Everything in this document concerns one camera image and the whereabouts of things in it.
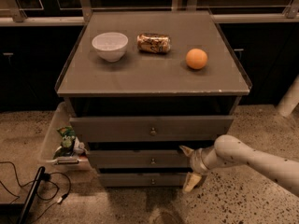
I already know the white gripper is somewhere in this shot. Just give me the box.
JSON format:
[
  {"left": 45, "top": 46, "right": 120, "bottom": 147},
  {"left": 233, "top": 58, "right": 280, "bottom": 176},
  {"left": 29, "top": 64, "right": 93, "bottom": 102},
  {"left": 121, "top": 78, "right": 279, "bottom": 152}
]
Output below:
[{"left": 179, "top": 146, "right": 208, "bottom": 193}]

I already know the grey drawer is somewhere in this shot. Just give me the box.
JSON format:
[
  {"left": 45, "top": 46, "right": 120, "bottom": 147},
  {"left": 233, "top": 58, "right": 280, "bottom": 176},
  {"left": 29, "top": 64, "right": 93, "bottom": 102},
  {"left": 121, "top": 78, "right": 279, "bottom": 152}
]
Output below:
[
  {"left": 69, "top": 116, "right": 234, "bottom": 142},
  {"left": 87, "top": 150, "right": 191, "bottom": 169},
  {"left": 98, "top": 173, "right": 187, "bottom": 187}
]

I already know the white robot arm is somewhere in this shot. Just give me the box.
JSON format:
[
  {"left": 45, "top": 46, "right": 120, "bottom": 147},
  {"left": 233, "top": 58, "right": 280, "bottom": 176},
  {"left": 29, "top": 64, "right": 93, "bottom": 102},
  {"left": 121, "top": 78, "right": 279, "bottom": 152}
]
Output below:
[{"left": 180, "top": 134, "right": 299, "bottom": 196}]

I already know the grey bottom drawer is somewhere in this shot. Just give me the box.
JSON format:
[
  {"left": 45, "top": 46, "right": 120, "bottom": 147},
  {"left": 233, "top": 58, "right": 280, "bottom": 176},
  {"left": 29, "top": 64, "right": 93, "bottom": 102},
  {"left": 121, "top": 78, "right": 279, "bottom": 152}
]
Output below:
[{"left": 98, "top": 173, "right": 187, "bottom": 187}]

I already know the grey top drawer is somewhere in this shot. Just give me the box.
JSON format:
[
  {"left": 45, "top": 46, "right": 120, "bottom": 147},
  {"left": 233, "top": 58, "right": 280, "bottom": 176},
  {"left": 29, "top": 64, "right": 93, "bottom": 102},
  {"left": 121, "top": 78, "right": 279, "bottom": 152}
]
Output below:
[{"left": 69, "top": 116, "right": 234, "bottom": 142}]

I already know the grey drawer cabinet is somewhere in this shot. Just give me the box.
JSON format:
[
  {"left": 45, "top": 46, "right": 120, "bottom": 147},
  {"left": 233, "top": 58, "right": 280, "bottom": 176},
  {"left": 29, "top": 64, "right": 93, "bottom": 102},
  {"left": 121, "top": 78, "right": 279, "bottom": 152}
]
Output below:
[{"left": 56, "top": 10, "right": 251, "bottom": 175}]

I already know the orange fruit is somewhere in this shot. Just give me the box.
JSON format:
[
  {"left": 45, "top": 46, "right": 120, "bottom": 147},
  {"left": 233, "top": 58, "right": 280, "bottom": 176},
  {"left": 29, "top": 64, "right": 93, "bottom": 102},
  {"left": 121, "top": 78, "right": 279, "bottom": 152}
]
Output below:
[{"left": 186, "top": 49, "right": 207, "bottom": 70}]

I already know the clear plastic storage bin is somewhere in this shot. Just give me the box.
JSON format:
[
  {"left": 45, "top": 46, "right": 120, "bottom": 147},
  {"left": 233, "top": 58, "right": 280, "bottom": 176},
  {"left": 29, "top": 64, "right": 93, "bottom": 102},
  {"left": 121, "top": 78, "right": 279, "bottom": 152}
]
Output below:
[{"left": 38, "top": 102, "right": 91, "bottom": 172}]

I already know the white table leg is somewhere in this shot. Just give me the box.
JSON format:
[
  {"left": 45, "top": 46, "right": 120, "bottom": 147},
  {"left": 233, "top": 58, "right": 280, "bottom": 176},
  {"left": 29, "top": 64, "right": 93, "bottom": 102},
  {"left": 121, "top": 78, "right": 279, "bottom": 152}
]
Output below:
[{"left": 277, "top": 75, "right": 299, "bottom": 117}]

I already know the green snack bag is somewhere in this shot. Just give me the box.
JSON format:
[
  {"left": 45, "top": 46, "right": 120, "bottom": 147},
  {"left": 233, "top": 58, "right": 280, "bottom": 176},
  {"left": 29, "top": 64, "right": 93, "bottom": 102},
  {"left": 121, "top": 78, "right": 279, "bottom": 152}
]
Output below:
[{"left": 53, "top": 126, "right": 76, "bottom": 159}]

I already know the crushed brown soda can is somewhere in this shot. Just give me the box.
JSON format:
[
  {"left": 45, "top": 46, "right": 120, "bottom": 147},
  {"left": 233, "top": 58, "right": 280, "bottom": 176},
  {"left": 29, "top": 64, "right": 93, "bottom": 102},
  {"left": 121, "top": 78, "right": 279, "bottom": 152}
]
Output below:
[{"left": 136, "top": 33, "right": 171, "bottom": 54}]

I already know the white ceramic bowl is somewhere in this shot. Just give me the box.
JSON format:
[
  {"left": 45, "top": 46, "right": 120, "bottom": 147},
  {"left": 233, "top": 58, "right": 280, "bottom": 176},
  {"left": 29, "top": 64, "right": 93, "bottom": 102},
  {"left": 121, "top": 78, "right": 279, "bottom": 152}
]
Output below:
[{"left": 92, "top": 32, "right": 128, "bottom": 62}]

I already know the black flat bar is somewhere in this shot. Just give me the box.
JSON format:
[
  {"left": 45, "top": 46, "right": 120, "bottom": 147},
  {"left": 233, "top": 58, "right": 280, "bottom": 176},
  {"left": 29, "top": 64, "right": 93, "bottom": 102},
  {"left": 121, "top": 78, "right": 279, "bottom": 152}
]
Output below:
[{"left": 16, "top": 166, "right": 46, "bottom": 224}]

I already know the black cable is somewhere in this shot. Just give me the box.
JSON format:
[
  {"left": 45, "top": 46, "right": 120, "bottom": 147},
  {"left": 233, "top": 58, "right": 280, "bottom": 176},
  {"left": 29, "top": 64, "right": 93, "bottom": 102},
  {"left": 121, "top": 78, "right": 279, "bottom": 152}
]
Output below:
[{"left": 0, "top": 161, "right": 73, "bottom": 224}]

